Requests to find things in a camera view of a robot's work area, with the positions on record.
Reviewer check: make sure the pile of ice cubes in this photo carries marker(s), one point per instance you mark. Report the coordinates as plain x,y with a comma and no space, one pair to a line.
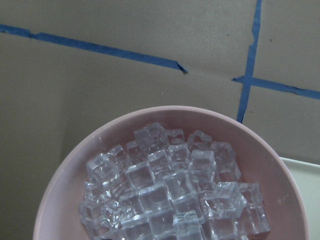
164,185

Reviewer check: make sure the pink bowl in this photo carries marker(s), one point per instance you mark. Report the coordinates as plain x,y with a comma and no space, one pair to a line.
58,217

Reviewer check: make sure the beige tray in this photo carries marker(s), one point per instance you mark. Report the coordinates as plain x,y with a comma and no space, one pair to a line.
307,178

